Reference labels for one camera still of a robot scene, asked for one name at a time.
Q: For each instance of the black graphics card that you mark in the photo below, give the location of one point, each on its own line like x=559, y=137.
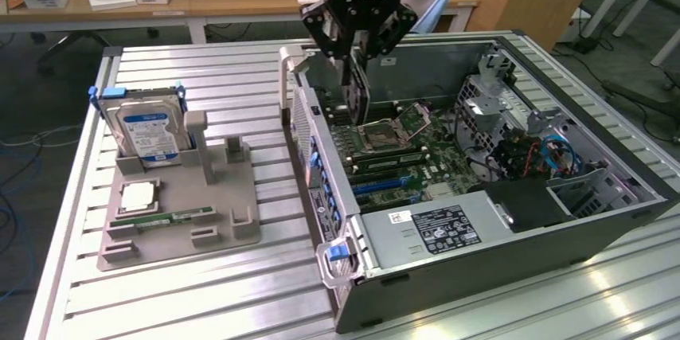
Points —
x=359, y=93

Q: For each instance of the blue expansion slot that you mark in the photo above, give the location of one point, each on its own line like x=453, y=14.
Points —
x=380, y=186

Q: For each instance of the wooden desk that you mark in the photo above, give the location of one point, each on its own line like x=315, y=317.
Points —
x=239, y=1

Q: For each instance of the metal socket cover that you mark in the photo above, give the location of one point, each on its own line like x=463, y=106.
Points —
x=412, y=119

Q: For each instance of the tall perforated disk cage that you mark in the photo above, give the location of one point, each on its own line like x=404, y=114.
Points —
x=488, y=97

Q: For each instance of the CPU socket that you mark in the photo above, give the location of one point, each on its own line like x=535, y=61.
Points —
x=380, y=137

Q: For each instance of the installed green RAM stick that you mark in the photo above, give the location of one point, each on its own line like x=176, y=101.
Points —
x=388, y=161

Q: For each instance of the black office chair base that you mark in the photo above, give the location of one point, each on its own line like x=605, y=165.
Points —
x=80, y=43

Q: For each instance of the black plastic air shroud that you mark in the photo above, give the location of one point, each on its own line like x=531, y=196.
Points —
x=525, y=204

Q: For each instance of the grey power supply unit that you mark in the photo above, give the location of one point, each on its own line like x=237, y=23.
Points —
x=383, y=236

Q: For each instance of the silver CPU chip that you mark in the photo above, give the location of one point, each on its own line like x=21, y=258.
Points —
x=137, y=197

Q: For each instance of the grey metal disk bay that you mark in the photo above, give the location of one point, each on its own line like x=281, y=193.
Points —
x=589, y=192

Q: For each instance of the blue case latch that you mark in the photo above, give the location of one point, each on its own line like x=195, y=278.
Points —
x=337, y=254

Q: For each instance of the grey printed parts rack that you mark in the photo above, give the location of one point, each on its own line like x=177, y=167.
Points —
x=175, y=246

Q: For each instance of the open black PC case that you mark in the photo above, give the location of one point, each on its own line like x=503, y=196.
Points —
x=477, y=276

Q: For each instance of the hard disk with blue bracket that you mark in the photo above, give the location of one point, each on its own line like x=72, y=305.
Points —
x=145, y=133

